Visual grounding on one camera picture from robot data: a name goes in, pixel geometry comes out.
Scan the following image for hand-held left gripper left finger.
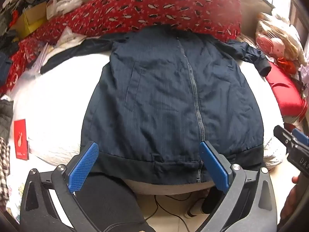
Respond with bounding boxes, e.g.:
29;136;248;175
19;141;104;232

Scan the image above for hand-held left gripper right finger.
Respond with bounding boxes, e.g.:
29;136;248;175
199;141;277;232

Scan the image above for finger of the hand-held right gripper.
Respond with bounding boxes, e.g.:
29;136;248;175
273;125;300;150
291;128;309;146

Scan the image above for navy zip jacket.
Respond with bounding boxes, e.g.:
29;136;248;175
41;26;272;183

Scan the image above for person's right hand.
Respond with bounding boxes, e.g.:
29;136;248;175
281;175;301;221

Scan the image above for red cushion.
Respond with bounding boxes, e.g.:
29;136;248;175
266;65;306;120

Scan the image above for person's foot with shoe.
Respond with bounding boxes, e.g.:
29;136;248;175
185;187;221;219

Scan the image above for person's leg in black trousers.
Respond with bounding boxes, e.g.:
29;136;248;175
77;173;155;232

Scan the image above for white bed blanket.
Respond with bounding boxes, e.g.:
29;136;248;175
10;39;288;172

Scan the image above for red yarn decoration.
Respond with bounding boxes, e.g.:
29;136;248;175
276;57;297;75

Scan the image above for plaid cloth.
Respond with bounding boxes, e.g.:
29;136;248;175
0;136;11;203

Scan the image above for dark quilted garment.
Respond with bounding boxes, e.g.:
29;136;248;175
0;99;14;148

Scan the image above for doll in plastic bag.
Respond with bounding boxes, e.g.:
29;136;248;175
256;12;302;63

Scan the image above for white paper packets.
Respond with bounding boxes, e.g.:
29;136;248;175
29;26;87;73

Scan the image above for yellow cardboard box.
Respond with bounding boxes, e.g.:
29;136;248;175
10;1;49;39

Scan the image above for white plastic bag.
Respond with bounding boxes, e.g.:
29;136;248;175
47;0;82;20

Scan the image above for red patterned quilt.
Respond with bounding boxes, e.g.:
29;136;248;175
0;0;243;95

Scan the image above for black cable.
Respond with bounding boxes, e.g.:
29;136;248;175
145;194;194;232

